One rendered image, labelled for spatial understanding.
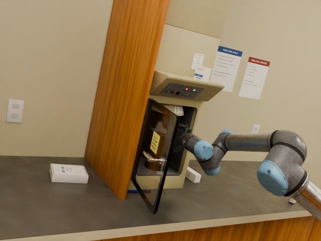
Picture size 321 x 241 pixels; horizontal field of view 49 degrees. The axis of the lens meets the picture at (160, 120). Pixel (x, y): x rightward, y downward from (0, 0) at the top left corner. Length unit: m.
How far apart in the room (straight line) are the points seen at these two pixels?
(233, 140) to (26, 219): 0.87
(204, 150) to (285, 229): 0.83
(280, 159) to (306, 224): 1.05
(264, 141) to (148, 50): 0.58
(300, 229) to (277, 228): 0.21
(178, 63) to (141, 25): 0.24
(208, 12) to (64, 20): 0.69
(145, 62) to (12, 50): 0.66
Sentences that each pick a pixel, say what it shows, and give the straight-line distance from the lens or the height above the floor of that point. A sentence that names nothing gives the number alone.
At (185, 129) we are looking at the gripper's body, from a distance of 1.57.
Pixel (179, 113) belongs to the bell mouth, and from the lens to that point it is 1.68.
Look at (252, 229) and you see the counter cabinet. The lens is 1.90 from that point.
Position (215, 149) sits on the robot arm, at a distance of 1.57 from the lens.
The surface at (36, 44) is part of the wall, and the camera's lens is 1.79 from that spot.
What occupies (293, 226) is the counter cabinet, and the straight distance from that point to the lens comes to 2.16.
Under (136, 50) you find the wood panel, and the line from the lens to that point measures 1.52.
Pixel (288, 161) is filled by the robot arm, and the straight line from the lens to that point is 1.25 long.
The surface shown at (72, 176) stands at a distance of 1.63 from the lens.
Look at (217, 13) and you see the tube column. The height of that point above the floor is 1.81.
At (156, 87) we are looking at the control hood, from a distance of 1.49.
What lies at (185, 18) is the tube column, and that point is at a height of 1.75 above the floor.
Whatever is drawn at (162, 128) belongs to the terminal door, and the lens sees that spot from 1.37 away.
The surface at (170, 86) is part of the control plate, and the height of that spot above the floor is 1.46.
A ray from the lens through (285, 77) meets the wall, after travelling 2.77.
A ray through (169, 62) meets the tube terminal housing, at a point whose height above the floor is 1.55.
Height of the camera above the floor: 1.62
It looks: 12 degrees down
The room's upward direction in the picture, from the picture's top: 13 degrees clockwise
